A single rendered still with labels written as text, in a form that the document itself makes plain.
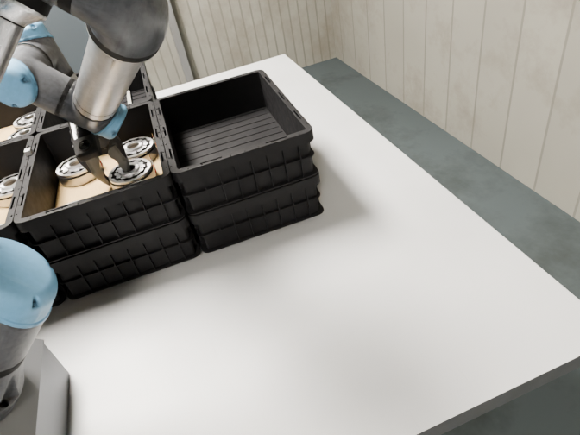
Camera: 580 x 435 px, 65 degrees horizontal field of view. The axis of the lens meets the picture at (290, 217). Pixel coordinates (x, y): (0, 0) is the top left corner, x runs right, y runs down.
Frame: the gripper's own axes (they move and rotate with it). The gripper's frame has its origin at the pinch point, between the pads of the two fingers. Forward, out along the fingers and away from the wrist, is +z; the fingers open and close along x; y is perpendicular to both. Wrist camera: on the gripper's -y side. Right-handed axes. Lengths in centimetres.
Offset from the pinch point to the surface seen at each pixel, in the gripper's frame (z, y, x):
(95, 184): 1.5, 4.5, 6.4
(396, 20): 54, 149, -147
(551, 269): 100, -9, -119
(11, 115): -5, 59, 32
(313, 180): 8.8, -19.5, -40.3
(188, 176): -4.6, -19.6, -16.7
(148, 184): -6.4, -19.7, -9.3
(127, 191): -6.9, -19.7, -5.1
